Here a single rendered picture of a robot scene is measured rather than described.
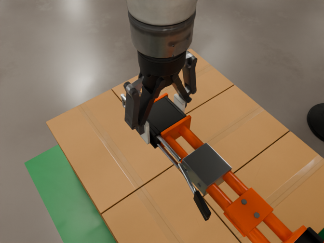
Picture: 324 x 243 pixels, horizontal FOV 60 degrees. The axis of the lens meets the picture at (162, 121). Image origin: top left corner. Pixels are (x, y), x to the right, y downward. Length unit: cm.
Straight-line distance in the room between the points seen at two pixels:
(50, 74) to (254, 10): 219
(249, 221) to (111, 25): 273
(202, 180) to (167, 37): 26
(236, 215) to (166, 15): 33
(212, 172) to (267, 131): 104
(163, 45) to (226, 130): 113
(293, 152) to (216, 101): 47
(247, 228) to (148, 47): 32
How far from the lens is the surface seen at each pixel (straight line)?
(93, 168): 137
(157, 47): 38
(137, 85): 44
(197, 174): 51
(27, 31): 322
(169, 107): 58
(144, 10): 35
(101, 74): 252
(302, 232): 51
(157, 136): 54
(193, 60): 49
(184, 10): 36
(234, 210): 50
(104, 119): 151
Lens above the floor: 174
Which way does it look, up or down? 54 degrees down
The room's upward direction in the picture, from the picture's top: straight up
